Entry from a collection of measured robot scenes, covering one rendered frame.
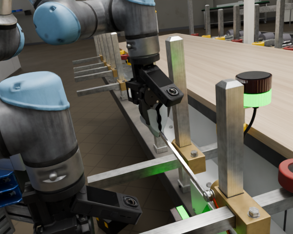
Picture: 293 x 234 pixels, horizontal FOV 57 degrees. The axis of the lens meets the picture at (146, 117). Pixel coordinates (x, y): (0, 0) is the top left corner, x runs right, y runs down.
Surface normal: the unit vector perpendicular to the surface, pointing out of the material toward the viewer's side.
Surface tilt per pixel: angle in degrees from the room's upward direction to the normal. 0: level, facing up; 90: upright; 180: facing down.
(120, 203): 33
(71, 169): 90
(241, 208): 0
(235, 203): 0
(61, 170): 89
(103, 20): 102
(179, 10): 90
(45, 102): 88
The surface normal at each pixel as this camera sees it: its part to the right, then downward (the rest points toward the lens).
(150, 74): 0.22, -0.65
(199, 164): 0.27, 0.34
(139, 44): -0.22, 0.40
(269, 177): -0.95, 0.22
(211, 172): -0.13, -0.92
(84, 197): 0.41, -0.89
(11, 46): 0.91, 0.40
